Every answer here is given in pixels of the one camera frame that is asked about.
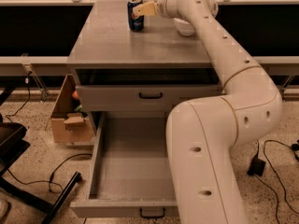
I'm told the black cable left floor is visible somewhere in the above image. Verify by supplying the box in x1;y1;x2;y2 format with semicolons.
6;152;93;195

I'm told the closed grey top drawer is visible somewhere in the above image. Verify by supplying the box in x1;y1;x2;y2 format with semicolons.
77;85;219;112

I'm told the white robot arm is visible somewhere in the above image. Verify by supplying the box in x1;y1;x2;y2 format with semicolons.
134;0;283;224

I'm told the black office chair base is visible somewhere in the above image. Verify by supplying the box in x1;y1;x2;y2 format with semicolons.
1;123;81;224

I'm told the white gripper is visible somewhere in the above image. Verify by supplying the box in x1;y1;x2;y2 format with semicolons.
133;0;179;18

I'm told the grey drawer cabinet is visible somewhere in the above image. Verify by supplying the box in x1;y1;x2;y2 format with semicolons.
67;0;221;128

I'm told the blue pepsi can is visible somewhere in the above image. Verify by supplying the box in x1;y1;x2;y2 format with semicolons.
127;0;144;32

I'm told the cardboard box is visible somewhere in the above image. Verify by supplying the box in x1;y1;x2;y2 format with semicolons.
50;75;93;143

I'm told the white ceramic bowl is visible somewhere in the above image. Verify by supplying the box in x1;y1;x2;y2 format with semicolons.
174;18;195;36

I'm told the black power adapter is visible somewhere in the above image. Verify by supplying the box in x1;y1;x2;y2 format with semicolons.
248;156;265;176

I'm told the open grey middle drawer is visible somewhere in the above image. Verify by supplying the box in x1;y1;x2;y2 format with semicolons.
71;112;178;219

